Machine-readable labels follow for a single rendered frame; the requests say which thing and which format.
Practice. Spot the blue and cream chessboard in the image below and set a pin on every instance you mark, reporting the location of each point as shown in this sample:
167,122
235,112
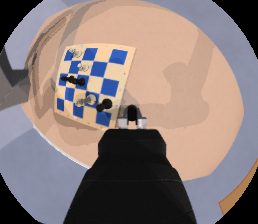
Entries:
109,65

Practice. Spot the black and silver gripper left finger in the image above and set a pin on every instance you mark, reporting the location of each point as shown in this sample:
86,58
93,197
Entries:
122,121

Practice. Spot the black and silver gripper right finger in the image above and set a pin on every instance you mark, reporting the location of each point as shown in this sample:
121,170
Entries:
140,121

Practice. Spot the white bishop chess piece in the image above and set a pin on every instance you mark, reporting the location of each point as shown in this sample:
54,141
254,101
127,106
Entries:
77,53

